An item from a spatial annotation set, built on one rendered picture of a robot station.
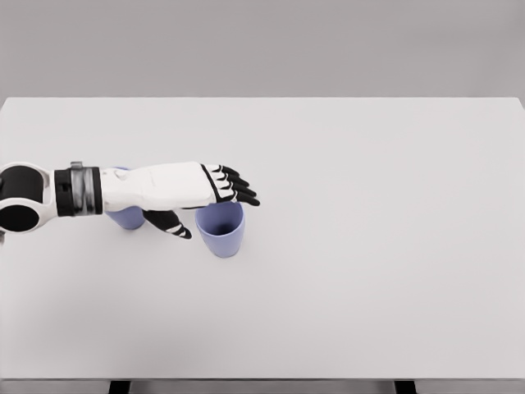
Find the lavender plastic cup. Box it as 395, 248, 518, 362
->
194, 200, 246, 259
103, 166, 145, 231

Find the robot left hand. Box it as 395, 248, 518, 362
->
135, 162, 262, 241

